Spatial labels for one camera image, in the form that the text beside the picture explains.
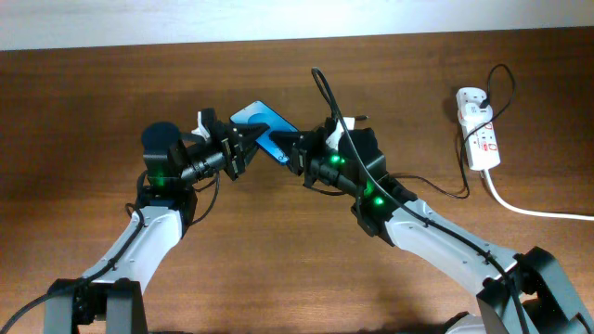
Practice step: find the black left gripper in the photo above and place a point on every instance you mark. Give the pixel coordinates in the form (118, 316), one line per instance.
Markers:
(231, 143)

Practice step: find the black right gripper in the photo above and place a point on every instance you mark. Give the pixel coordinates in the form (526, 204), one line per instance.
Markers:
(309, 143)

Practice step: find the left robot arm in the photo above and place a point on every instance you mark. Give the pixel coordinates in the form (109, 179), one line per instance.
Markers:
(164, 209)

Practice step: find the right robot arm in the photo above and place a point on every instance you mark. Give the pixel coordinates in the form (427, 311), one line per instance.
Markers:
(516, 292)

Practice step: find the white USB charger adapter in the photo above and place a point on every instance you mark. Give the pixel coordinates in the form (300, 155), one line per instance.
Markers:
(471, 114)

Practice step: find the white power strip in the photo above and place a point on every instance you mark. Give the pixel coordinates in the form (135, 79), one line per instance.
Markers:
(481, 144)

